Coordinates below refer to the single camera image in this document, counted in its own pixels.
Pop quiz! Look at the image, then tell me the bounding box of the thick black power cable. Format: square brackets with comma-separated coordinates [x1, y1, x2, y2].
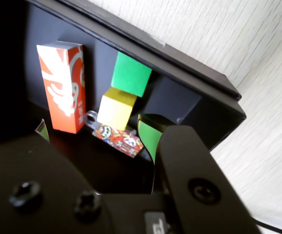
[255, 219, 282, 234]

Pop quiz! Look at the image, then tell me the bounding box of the yellow wooden cube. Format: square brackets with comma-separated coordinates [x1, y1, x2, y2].
[96, 87, 138, 131]

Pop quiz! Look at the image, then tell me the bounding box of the red and white carton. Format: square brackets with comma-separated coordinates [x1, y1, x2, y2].
[36, 42, 87, 134]

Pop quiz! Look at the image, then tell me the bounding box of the green wooden cube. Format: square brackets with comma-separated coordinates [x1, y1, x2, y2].
[110, 51, 153, 98]

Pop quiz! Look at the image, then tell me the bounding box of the black cardboard box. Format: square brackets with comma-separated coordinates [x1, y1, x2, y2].
[0, 0, 247, 153]

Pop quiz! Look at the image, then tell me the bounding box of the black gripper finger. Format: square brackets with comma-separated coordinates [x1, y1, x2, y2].
[0, 118, 114, 234]
[137, 114, 261, 234]

